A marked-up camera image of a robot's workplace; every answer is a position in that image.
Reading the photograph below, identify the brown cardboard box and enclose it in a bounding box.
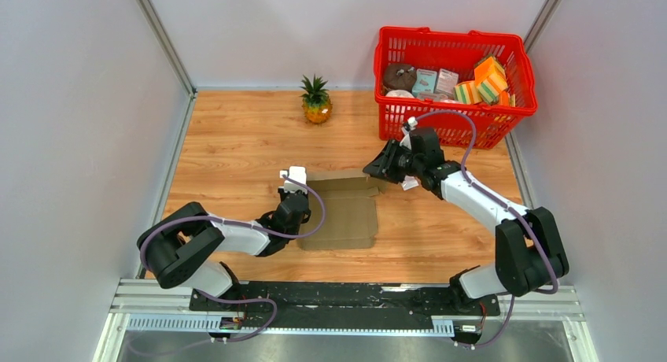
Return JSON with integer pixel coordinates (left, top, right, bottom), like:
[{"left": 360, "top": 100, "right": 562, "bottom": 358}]
[{"left": 297, "top": 169, "right": 387, "bottom": 251}]

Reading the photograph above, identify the aluminium corner rail right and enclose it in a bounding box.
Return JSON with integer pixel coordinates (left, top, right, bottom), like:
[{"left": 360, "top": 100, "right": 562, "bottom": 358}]
[{"left": 524, "top": 0, "right": 562, "bottom": 52}]

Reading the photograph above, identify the grey small box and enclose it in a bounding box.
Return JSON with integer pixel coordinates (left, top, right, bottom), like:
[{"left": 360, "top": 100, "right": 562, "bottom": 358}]
[{"left": 433, "top": 68, "right": 459, "bottom": 98}]

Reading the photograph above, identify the brown round object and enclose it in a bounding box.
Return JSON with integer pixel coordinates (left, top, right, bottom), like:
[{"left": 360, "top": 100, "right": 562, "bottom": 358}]
[{"left": 382, "top": 63, "right": 417, "bottom": 91}]

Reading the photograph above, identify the aluminium base frame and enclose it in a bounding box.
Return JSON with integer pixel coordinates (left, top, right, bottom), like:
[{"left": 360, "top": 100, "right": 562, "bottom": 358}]
[{"left": 94, "top": 279, "right": 599, "bottom": 361}]

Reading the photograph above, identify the small white paper packet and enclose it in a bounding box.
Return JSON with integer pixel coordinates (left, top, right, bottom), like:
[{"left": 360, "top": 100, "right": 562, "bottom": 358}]
[{"left": 400, "top": 176, "right": 420, "bottom": 191}]

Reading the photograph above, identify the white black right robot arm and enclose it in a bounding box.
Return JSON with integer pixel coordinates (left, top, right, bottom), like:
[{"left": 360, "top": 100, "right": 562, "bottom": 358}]
[{"left": 363, "top": 127, "right": 569, "bottom": 314}]

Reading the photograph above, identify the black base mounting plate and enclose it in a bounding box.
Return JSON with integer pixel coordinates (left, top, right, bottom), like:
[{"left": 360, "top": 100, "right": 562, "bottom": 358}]
[{"left": 189, "top": 281, "right": 500, "bottom": 331}]

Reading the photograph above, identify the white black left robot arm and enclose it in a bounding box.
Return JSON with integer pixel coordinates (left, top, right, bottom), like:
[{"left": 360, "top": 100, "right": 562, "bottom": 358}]
[{"left": 137, "top": 190, "right": 311, "bottom": 311}]

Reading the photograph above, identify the teal small box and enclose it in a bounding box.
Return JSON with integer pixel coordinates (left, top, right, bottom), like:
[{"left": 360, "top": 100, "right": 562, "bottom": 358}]
[{"left": 411, "top": 68, "right": 438, "bottom": 97}]

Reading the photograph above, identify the striped yellow green sponge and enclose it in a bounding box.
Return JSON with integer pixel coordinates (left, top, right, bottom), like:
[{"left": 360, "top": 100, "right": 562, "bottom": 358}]
[{"left": 454, "top": 80, "right": 483, "bottom": 105}]

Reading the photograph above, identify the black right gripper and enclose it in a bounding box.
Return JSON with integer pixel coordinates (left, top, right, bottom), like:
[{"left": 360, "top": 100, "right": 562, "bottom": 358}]
[{"left": 362, "top": 139, "right": 422, "bottom": 185}]

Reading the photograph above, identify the aluminium corner rail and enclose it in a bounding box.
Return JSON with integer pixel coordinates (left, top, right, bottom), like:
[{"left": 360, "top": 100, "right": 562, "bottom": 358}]
[
  {"left": 136, "top": 0, "right": 197, "bottom": 98},
  {"left": 524, "top": 0, "right": 562, "bottom": 52}
]

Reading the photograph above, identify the red plastic basket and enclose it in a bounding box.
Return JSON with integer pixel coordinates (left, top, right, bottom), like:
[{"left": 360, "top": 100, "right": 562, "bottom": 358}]
[{"left": 373, "top": 26, "right": 538, "bottom": 150}]

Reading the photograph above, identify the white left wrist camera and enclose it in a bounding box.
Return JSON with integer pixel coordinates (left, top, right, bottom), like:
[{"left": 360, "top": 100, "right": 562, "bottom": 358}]
[{"left": 279, "top": 166, "right": 308, "bottom": 194}]

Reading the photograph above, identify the toy pineapple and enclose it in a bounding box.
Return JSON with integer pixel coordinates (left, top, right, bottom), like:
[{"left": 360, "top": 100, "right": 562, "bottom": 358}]
[{"left": 300, "top": 75, "right": 333, "bottom": 124}]

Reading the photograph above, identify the aluminium corner rail left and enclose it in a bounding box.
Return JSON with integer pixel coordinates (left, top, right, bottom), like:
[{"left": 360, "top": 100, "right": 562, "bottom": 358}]
[{"left": 136, "top": 0, "right": 197, "bottom": 98}]

